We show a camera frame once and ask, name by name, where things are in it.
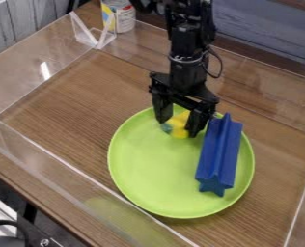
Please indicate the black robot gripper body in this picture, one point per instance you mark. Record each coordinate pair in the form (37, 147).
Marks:
(185, 83)

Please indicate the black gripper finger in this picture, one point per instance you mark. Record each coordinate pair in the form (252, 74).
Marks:
(197, 121)
(162, 104)

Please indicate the yellow toy banana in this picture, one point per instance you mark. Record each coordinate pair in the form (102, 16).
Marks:
(176, 125)

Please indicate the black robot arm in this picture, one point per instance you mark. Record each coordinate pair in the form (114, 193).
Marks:
(190, 27)

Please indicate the green round plate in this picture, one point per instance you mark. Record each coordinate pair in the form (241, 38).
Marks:
(153, 169)

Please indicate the blue star-shaped block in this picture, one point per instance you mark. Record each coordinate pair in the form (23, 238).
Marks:
(217, 166)

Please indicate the black device with knob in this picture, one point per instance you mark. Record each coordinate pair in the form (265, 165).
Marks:
(37, 238)

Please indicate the clear acrylic enclosure wall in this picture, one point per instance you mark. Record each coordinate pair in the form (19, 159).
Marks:
(66, 96)

